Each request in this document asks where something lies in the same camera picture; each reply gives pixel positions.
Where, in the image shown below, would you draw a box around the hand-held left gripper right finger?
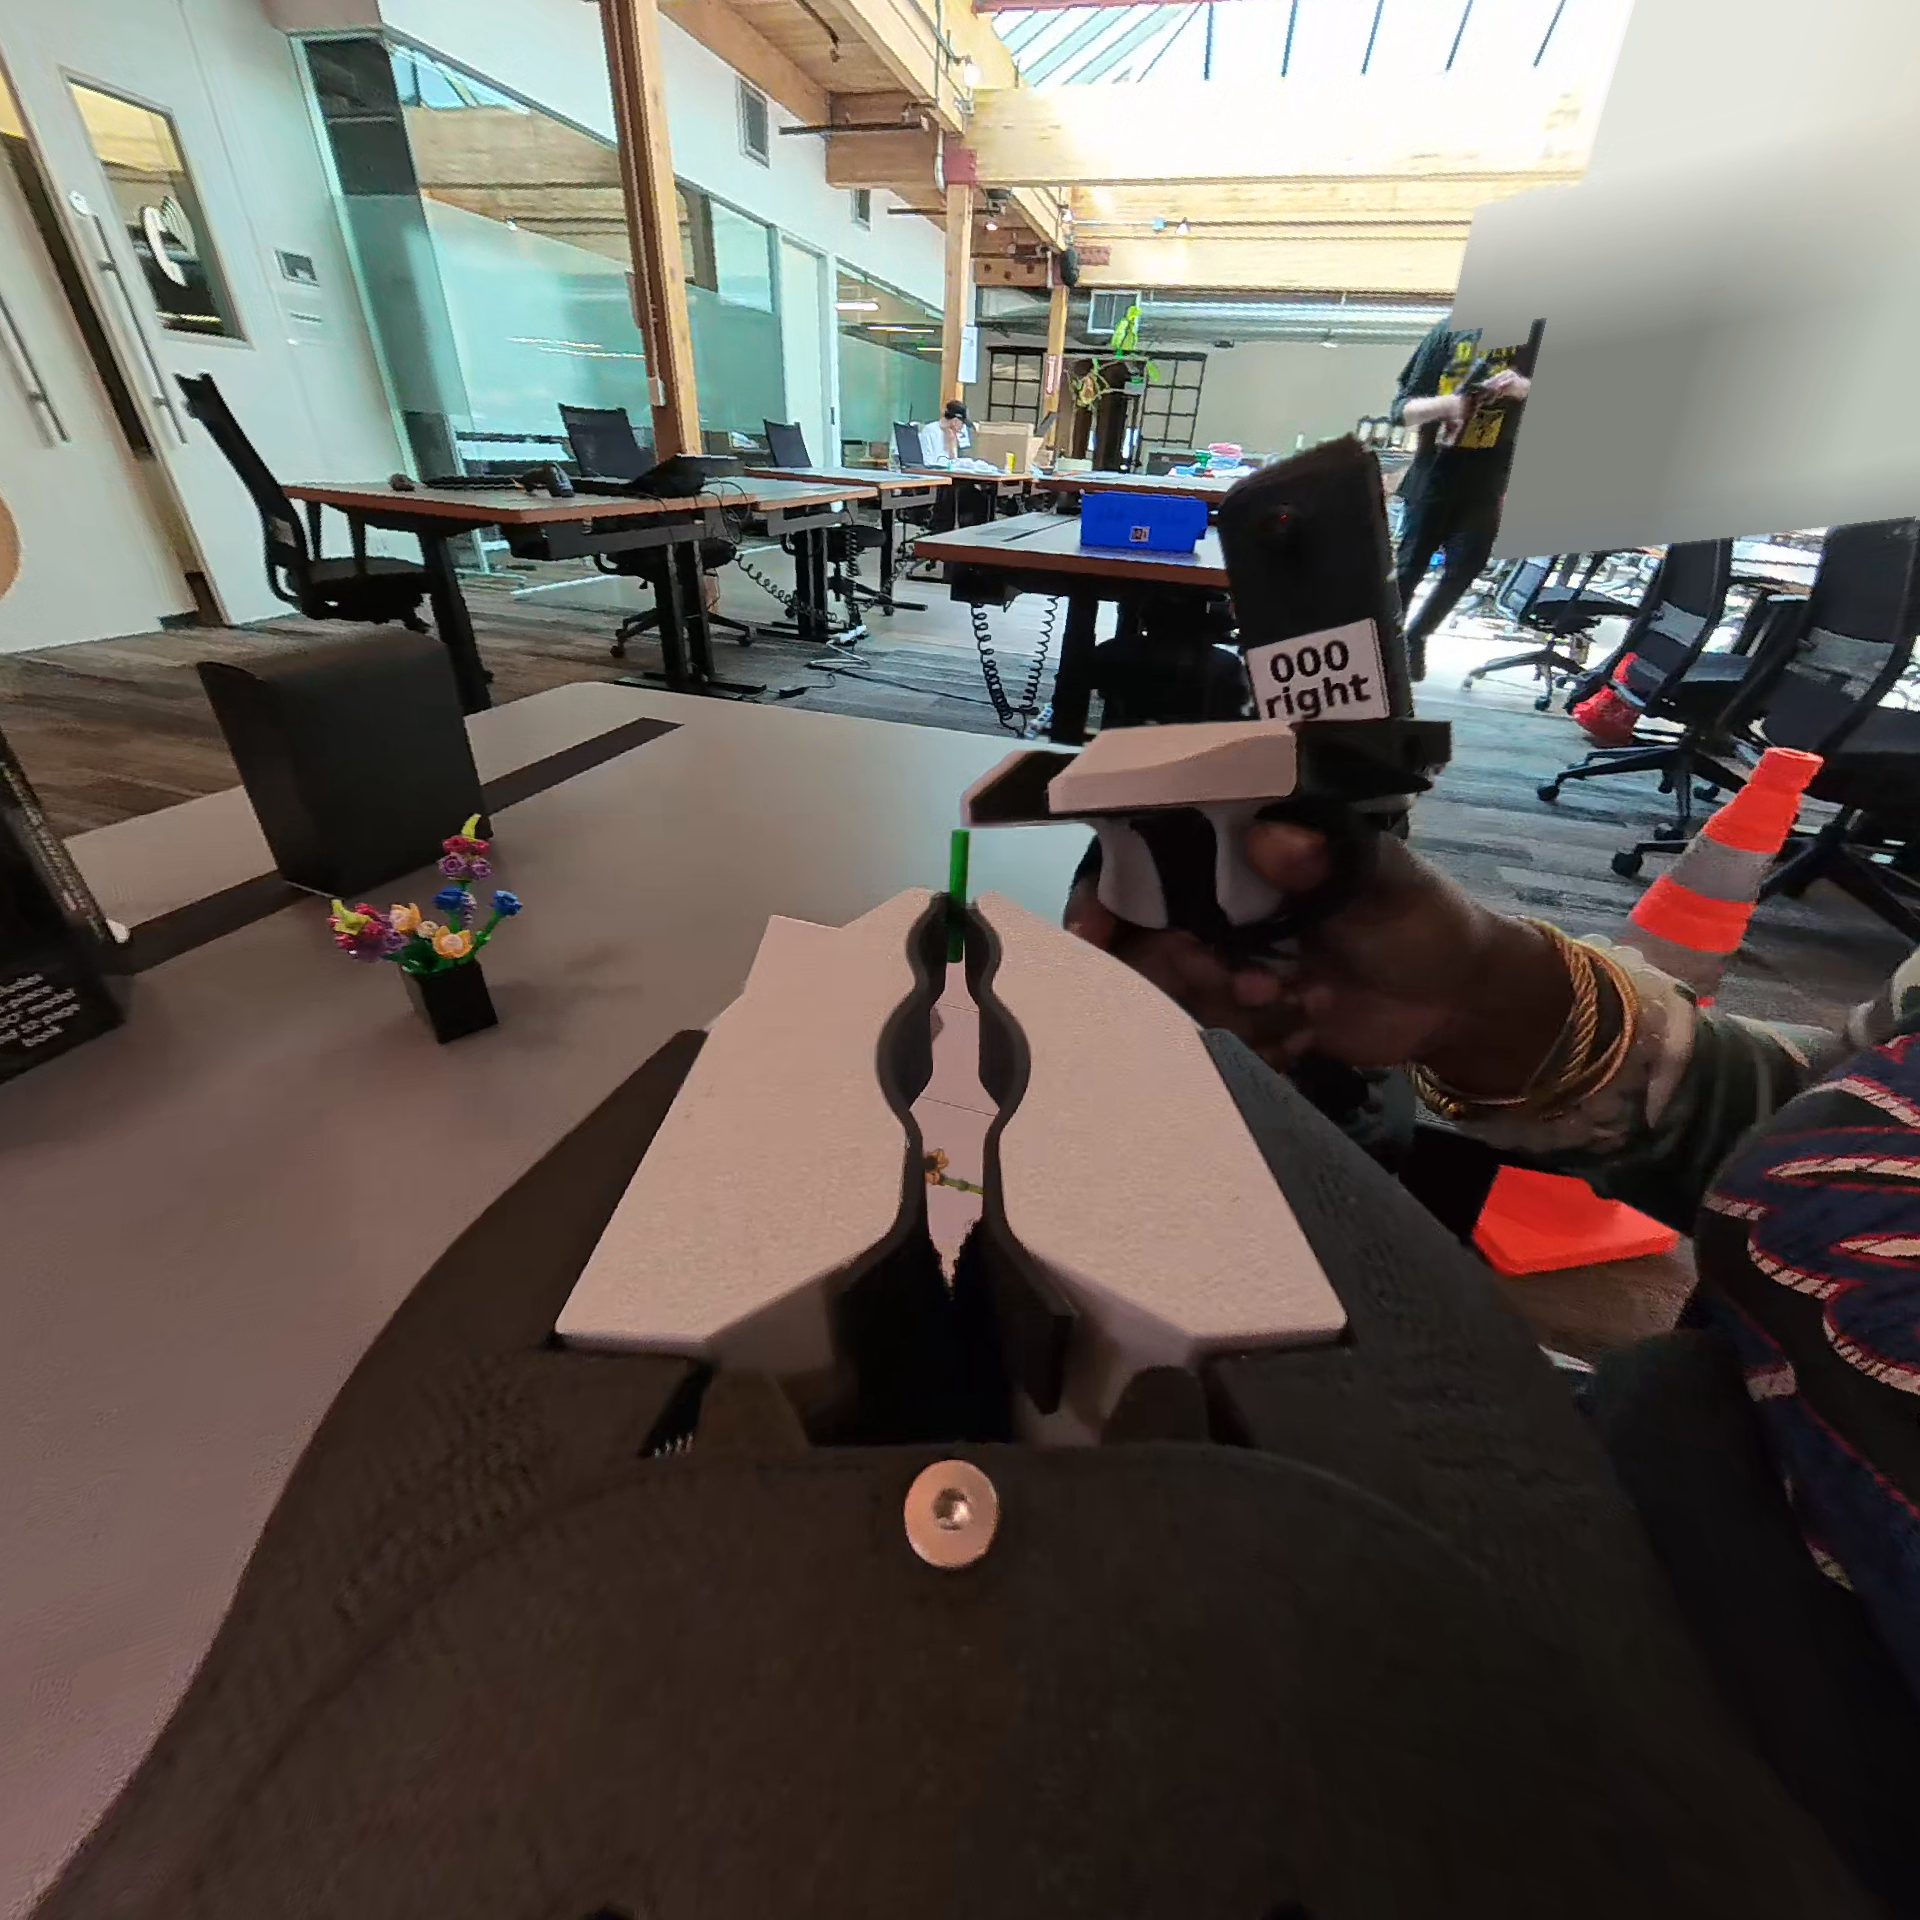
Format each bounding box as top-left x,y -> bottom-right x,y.
965,893 -> 1353,1436

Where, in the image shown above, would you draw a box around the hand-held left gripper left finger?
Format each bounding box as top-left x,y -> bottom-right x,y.
561,893 -> 938,1436

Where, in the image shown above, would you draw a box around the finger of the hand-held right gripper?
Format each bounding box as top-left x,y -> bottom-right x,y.
1092,816 -> 1208,935
963,719 -> 1312,830

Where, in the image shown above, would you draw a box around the person's right forearm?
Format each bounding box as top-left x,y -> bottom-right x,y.
1562,956 -> 1920,1207

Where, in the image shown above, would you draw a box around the lego flower model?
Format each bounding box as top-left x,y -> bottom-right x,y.
326,815 -> 524,1047

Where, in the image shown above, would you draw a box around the black lego set box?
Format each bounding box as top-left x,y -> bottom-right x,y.
0,728 -> 130,1085

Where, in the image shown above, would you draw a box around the person's right hand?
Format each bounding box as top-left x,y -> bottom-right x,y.
1063,809 -> 1566,1088

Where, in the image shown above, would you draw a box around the blue bins on far desk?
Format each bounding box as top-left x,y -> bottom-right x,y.
1077,490 -> 1214,557

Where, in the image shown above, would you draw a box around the row of office chairs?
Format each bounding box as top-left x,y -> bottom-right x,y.
1465,519 -> 1920,936

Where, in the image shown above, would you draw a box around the orange white traffic cone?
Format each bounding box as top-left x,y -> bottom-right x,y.
1618,745 -> 1824,969

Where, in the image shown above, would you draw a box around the plain black box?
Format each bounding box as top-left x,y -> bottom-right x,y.
198,627 -> 490,896

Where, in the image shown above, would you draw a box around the long wooden desk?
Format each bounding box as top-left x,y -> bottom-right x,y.
283,462 -> 1261,746

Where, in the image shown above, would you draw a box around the black office chair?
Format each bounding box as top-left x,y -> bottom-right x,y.
173,367 -> 440,631

